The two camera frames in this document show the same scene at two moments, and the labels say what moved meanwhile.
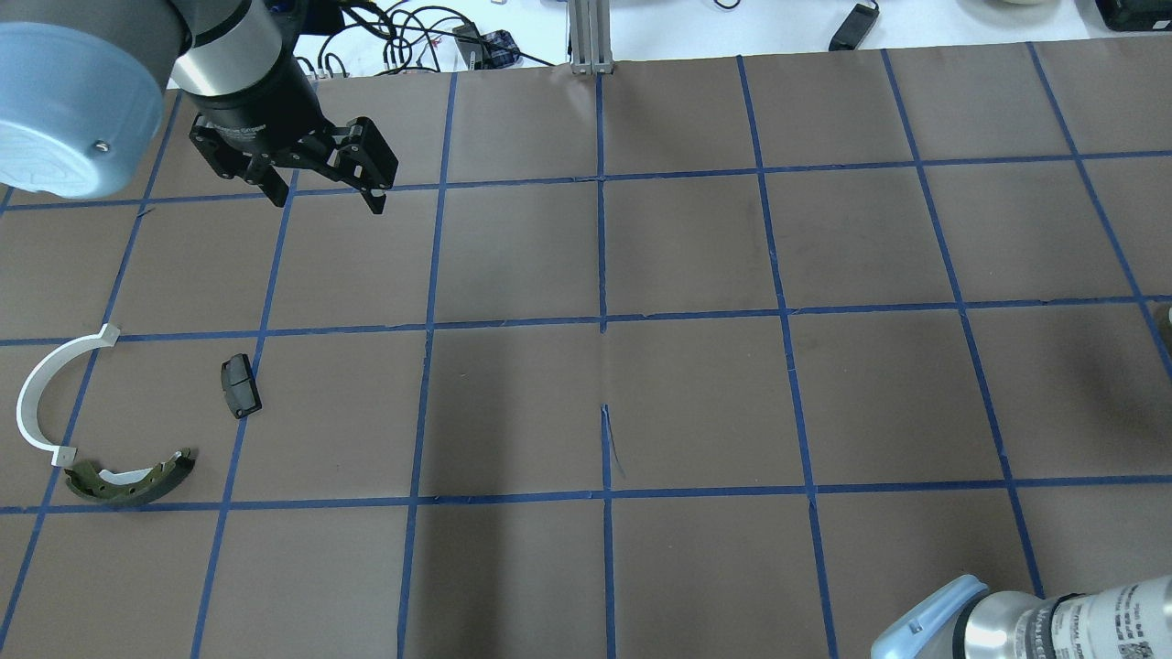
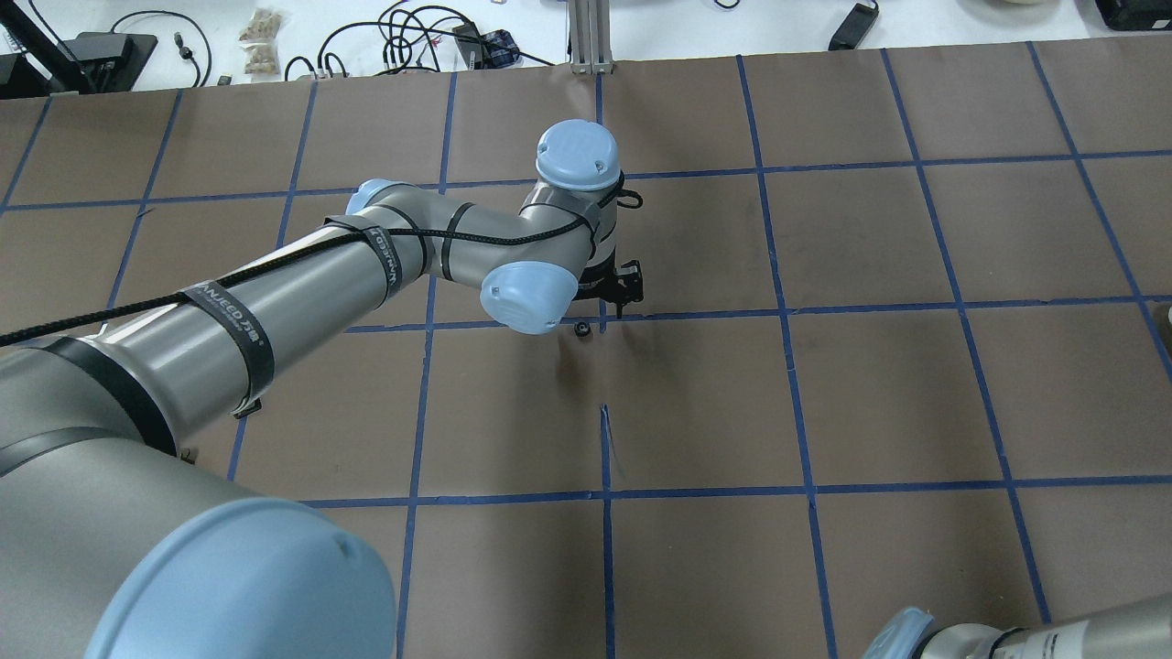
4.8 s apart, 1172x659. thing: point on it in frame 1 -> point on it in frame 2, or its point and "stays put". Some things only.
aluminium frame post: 590,34 stays put
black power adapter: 852,32 stays put
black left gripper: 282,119 -> 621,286
